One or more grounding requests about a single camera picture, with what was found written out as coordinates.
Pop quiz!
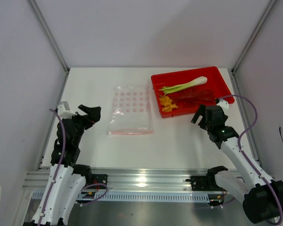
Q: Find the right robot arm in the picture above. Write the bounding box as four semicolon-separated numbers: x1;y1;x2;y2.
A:
191;105;283;225

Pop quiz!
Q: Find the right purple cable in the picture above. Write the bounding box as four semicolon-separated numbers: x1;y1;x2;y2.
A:
218;94;283;224

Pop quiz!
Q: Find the green white celery stalk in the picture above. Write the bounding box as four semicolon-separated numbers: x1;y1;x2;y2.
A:
159;76;208;95

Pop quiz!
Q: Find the red plastic tray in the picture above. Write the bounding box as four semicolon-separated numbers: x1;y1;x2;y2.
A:
151;66;233;118

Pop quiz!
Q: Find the purple cable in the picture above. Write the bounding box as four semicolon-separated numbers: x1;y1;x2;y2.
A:
218;94;283;224
39;108;108;221

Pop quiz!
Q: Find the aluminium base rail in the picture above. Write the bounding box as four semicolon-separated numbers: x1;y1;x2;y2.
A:
22;167;208;193

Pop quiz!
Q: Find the aluminium frame post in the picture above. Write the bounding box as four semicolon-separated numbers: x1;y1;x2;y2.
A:
26;0;70;74
231;0;280;75

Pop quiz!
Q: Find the red toy lobster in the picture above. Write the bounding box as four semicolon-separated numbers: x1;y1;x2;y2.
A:
176;89;215;108

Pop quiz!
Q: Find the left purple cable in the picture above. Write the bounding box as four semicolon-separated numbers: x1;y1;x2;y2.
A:
39;108;108;221

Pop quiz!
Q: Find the left aluminium frame post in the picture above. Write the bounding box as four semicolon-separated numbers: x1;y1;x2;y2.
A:
26;0;70;74

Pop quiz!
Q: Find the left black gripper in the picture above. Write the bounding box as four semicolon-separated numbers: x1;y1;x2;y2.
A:
67;105;101;145

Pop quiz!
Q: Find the white slotted cable duct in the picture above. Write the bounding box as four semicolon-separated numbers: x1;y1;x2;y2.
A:
32;191;229;203

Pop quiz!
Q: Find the clear pink-dotted zip bag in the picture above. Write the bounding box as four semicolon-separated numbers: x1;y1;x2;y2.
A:
108;85;154;135

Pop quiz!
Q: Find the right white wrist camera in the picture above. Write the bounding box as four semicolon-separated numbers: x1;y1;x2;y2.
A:
215;98;229;110

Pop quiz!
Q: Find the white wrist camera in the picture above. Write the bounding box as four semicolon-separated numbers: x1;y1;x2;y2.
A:
215;98;229;110
57;101;76;119

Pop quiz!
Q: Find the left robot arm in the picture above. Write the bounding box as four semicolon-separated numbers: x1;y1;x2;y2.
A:
23;101;101;226

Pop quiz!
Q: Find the yellow pasta pile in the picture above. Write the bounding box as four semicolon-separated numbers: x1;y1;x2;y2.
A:
159;95;178;113

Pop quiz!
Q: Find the right aluminium frame post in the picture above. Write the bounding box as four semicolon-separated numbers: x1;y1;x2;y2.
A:
231;0;280;75

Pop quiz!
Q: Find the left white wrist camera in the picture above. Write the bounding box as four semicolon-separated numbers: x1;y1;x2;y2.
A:
57;101;76;119

